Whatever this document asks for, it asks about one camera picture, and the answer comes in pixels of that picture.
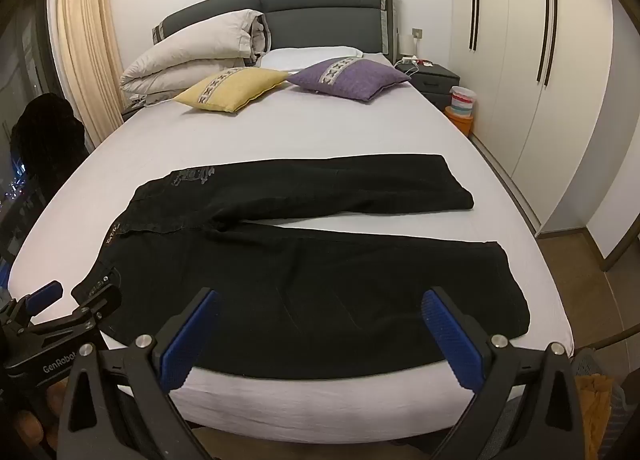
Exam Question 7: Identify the grey padded headboard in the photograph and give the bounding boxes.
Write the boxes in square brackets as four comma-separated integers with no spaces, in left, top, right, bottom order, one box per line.
[151,0,399,60]

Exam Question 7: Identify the dark cloth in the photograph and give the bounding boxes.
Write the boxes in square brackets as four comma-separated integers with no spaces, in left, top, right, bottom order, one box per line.
[10,93,87,193]

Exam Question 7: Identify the black pants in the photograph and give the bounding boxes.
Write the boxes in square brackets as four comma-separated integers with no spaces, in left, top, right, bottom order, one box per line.
[71,154,531,381]

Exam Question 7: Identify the yellow cushion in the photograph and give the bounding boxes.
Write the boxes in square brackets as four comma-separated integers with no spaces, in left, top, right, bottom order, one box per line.
[173,67,290,113]

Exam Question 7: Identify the white charger with cable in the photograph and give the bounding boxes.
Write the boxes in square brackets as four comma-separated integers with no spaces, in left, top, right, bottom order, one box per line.
[395,56,433,75]

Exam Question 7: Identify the dark grey nightstand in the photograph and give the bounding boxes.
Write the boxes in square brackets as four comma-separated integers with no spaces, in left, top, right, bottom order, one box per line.
[395,62,461,108]

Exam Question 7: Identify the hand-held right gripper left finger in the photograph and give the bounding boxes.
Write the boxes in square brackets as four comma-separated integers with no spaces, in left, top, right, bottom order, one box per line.
[57,287,221,460]

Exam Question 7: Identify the orange box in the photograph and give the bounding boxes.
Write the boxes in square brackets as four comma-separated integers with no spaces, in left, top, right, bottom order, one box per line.
[444,107,474,139]

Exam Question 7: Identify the cream bedside cabinet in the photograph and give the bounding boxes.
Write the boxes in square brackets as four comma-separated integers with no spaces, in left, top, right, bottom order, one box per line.
[447,0,640,273]

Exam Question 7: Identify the folded beige duvet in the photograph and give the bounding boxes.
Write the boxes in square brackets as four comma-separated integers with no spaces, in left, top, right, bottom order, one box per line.
[120,10,273,105]

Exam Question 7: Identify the beige curtain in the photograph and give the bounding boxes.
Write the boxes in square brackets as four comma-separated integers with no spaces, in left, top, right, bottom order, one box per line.
[56,0,126,148]

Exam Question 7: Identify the dark window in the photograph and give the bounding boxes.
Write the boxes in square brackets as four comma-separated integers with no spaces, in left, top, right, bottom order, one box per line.
[0,0,96,291]

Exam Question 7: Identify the bed with white sheet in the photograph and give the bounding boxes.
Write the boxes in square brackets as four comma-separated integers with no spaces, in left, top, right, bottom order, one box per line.
[7,52,576,443]

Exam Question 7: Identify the orange cloth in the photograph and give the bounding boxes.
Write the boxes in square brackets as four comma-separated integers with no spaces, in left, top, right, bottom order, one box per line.
[574,374,615,460]

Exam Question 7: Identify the purple cushion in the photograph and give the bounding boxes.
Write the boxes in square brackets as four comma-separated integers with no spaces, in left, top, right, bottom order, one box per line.
[288,56,412,102]

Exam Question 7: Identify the person's left hand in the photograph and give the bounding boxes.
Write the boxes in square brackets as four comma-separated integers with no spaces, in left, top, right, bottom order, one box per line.
[12,380,68,448]

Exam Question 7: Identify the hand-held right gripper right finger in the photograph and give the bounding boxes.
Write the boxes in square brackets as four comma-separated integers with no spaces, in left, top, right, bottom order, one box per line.
[420,286,587,460]

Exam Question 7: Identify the striped white bucket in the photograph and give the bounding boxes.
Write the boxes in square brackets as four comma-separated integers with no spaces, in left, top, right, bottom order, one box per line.
[448,86,476,119]

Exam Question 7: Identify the white pillow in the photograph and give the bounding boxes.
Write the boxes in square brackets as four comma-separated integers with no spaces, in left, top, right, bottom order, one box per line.
[260,46,364,69]

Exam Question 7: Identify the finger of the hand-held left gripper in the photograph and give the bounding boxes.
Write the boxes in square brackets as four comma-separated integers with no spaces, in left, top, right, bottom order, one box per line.
[0,281,64,329]
[30,284,124,341]

